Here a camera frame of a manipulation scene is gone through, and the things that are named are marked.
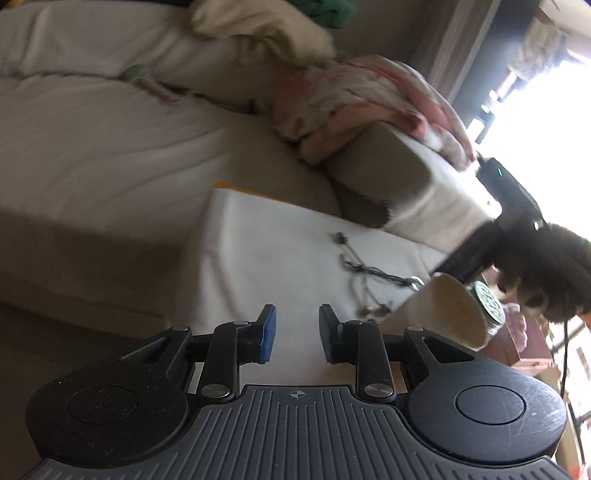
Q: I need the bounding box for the pink printed blanket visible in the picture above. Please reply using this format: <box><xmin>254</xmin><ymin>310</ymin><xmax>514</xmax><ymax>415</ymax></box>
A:
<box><xmin>270</xmin><ymin>54</ymin><xmax>479</xmax><ymax>169</ymax></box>

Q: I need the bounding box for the dark brown fluffy plush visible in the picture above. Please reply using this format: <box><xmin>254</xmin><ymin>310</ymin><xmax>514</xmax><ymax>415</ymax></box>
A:
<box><xmin>492</xmin><ymin>222</ymin><xmax>591</xmax><ymax>324</ymax></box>

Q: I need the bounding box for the black cable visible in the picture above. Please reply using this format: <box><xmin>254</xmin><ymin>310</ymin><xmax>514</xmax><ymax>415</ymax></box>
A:
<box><xmin>560</xmin><ymin>318</ymin><xmax>574</xmax><ymax>403</ymax></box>

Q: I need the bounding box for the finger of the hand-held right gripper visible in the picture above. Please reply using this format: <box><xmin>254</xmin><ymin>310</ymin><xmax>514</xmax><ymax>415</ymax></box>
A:
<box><xmin>434</xmin><ymin>220</ymin><xmax>505</xmax><ymax>282</ymax></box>

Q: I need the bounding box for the green lid jar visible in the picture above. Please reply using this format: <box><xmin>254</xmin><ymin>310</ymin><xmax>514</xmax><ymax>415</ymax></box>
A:
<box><xmin>468</xmin><ymin>281</ymin><xmax>507</xmax><ymax>337</ymax></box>

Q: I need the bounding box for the black cord with beads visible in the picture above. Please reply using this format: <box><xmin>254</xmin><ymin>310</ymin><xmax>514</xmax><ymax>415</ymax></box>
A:
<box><xmin>332</xmin><ymin>231</ymin><xmax>428</xmax><ymax>321</ymax></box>

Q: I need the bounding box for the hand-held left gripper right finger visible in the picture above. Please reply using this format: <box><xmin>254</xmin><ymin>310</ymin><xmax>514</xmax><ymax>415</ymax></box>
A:
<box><xmin>318</xmin><ymin>303</ymin><xmax>478</xmax><ymax>403</ymax></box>

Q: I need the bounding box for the green plush cushion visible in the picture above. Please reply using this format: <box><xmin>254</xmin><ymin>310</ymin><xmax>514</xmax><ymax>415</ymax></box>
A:
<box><xmin>288</xmin><ymin>0</ymin><xmax>359</xmax><ymax>30</ymax></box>

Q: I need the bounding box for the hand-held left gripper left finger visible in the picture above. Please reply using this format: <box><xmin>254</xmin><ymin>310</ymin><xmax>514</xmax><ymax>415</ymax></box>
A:
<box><xmin>121</xmin><ymin>303</ymin><xmax>278</xmax><ymax>401</ymax></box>

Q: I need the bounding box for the beige covered sofa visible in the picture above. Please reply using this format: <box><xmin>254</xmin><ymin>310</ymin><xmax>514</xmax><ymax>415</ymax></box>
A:
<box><xmin>0</xmin><ymin>0</ymin><xmax>504</xmax><ymax>324</ymax></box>

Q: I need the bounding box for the cream pillow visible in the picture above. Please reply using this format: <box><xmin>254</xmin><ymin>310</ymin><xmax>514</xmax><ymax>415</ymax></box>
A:
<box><xmin>190</xmin><ymin>0</ymin><xmax>337</xmax><ymax>66</ymax></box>

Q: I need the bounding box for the pink cardboard box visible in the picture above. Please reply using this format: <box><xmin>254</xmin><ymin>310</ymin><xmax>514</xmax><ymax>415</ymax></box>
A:
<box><xmin>492</xmin><ymin>302</ymin><xmax>561</xmax><ymax>372</ymax></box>

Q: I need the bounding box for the curtain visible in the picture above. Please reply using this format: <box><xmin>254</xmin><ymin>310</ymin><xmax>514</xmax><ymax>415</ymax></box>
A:
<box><xmin>406</xmin><ymin>0</ymin><xmax>505</xmax><ymax>118</ymax></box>

